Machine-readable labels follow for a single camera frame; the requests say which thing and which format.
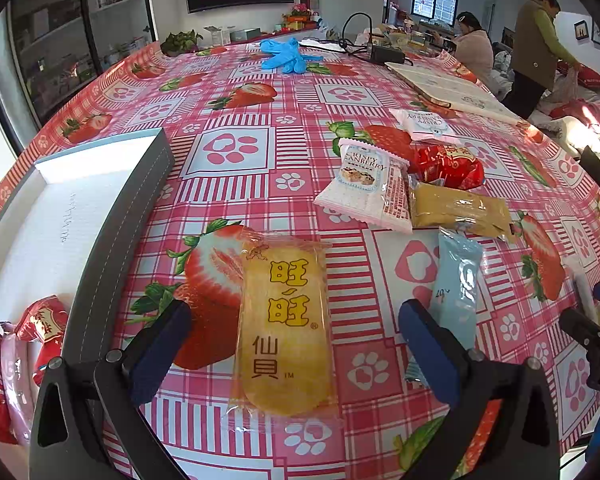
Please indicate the grey white storage box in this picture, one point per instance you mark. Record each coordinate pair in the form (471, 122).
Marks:
(55, 210)

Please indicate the white pink snack packet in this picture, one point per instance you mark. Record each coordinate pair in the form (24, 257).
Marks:
(360, 185)
(425, 127)

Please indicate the light blue snack packet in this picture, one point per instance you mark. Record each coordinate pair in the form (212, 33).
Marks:
(457, 285)

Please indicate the black power adapter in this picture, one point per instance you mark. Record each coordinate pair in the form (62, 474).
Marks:
(386, 54)

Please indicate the blue rubber gloves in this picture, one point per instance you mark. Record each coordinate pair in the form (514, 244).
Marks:
(285, 55)

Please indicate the white folded board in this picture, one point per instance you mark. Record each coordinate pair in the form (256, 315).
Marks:
(450, 87)

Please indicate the small picture frame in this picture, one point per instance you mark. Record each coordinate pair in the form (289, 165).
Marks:
(580, 30)

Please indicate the green potted plant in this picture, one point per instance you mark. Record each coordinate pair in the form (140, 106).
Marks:
(180, 42)

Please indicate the clear acrylic holder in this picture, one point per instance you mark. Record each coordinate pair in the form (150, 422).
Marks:
(217, 35)

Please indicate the orange gift box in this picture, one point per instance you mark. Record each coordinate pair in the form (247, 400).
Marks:
(297, 22)

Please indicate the strawberry printed tablecloth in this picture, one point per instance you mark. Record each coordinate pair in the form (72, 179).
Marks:
(290, 125)

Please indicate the gold snack packet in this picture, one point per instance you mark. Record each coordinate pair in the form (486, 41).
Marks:
(455, 210)

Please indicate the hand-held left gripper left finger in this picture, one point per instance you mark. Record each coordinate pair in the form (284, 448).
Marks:
(162, 345)

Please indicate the red pillow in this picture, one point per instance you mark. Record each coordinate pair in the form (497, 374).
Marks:
(587, 75)

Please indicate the grey green box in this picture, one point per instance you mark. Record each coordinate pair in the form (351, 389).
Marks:
(245, 34)

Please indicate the pink flower plant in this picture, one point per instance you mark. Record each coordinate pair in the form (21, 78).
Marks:
(300, 10)

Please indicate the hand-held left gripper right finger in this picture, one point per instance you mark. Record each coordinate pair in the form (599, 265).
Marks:
(427, 350)

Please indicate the glass display cabinet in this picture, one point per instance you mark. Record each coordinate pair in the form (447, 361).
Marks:
(80, 25)

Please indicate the group of food jars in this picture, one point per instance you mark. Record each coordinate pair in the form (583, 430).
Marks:
(400, 37)

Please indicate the yellow rice cracker packet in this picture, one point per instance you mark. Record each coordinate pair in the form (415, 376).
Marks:
(280, 325)

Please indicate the white paper sheet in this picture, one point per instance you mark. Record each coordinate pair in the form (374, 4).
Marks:
(325, 45)

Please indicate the window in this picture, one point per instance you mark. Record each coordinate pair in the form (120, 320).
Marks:
(435, 2)

